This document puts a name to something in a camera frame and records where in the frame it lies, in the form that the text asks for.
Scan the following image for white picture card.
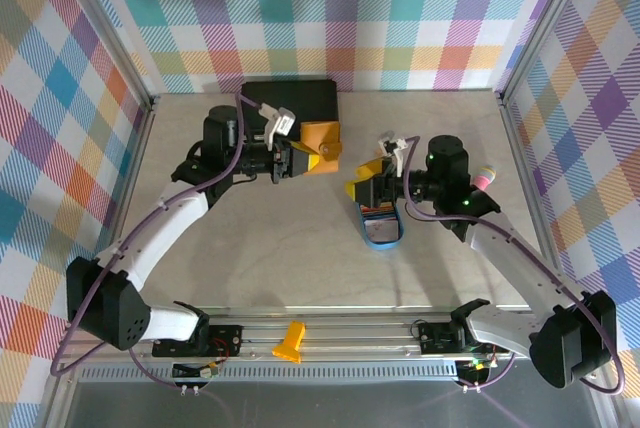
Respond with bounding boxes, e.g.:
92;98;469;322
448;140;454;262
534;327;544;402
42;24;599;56
366;216;400;243

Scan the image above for blue oval card tray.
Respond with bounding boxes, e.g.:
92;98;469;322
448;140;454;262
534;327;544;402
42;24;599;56
357;200;405;252

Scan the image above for pink toy microphone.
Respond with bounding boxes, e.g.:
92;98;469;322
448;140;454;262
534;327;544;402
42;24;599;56
471;163;497;193

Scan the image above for black hard case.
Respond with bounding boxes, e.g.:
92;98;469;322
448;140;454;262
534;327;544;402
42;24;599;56
238;79;340;147

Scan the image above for perforated metal strip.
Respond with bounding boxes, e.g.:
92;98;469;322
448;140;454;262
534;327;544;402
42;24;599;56
79;366;464;383

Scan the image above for small circuit board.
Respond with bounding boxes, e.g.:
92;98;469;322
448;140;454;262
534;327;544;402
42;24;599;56
457;356;496;385
172;360;222;382

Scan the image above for grey metal sheet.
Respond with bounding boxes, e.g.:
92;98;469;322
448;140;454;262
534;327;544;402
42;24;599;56
64;381;604;428

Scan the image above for aluminium table side rail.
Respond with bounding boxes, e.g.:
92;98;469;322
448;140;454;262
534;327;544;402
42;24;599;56
497;91;574;317
104;95;161;259

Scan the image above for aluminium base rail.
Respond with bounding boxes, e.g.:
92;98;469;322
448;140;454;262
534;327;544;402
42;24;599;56
54;310;551;365

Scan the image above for aluminium frame post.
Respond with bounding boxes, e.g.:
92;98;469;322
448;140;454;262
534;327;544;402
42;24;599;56
498;0;601;109
52;0;161;114

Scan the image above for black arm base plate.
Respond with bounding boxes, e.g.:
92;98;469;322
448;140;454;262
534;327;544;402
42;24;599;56
151;322;245;360
417;320;484;357

